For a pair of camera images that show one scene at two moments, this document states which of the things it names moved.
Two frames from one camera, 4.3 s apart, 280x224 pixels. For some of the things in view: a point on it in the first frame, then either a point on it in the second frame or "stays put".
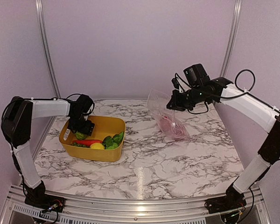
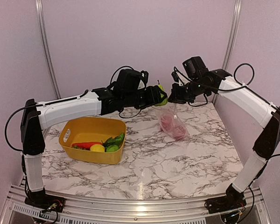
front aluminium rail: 15,211 stays put
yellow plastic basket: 105,125 stays put
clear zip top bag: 165,116 stays put
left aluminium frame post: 41,20 stays put
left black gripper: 87,129 to 154,97
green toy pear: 80,136 to 164,102
